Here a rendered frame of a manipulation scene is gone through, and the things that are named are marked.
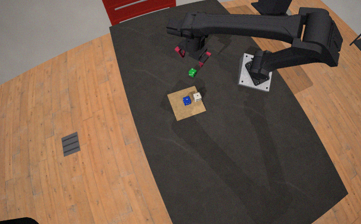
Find tan flat mat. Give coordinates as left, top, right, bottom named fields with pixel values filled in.
left=167, top=86, right=206, bottom=121

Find blue dice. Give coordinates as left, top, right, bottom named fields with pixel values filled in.
left=183, top=96, right=191, bottom=106

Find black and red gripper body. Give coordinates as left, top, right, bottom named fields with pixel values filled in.
left=177, top=39, right=209, bottom=63

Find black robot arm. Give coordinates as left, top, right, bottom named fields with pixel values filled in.
left=166, top=7, right=343, bottom=86

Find green dice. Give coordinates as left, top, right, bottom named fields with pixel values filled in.
left=189, top=68, right=197, bottom=77

